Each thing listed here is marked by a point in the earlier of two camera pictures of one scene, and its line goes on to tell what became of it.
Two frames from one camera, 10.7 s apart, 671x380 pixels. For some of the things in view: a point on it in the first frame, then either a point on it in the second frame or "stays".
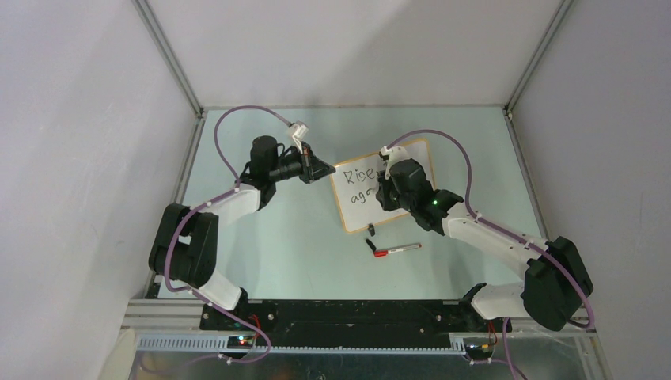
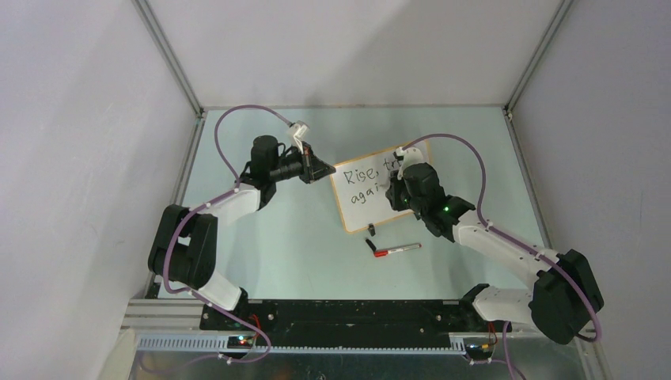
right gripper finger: (384, 195) → (393, 195)
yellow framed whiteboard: (355, 185) stays
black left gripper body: (306, 163) stays
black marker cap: (371, 245) stays
